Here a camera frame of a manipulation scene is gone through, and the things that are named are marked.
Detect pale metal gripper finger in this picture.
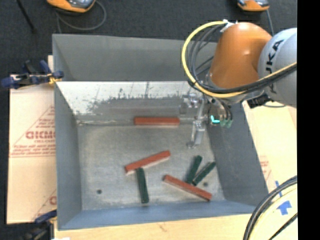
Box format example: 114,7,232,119
179,93,204,115
186,120,208,149

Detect red-brown flat block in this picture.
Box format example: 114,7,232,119
124,150,172,176
162,174,214,203
133,116,181,128

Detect grey metal bin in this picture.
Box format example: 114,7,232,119
51,33,270,231

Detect black cylinder on white bracket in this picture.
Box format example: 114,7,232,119
246,93,274,109

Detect dark green flat block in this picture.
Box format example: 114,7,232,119
191,161,217,187
185,154,204,185
135,167,151,205

